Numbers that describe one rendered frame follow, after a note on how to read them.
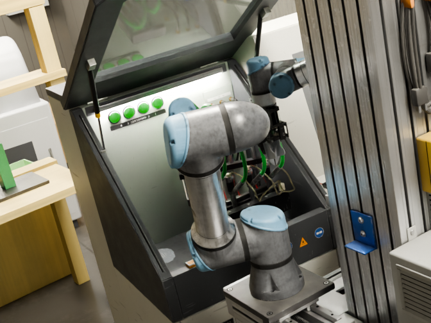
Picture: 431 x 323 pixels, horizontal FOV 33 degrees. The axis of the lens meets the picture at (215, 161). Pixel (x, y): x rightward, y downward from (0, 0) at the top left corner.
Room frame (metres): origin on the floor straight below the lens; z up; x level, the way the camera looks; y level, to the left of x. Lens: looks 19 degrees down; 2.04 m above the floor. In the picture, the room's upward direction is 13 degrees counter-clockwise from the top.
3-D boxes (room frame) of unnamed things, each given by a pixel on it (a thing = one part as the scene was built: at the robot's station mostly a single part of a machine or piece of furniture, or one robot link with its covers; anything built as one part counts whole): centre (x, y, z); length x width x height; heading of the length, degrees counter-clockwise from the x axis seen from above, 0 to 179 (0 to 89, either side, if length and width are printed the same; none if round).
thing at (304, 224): (2.29, -0.06, 0.87); 0.62 x 0.04 x 0.16; 114
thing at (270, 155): (2.26, -0.18, 1.25); 0.06 x 0.03 x 0.09; 24
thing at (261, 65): (2.27, -0.20, 1.51); 0.09 x 0.08 x 0.11; 70
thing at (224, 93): (2.84, -0.08, 1.20); 0.13 x 0.03 x 0.31; 114
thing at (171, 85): (2.75, 0.15, 1.43); 0.54 x 0.03 x 0.02; 114
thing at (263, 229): (1.78, -0.08, 1.20); 0.13 x 0.12 x 0.14; 94
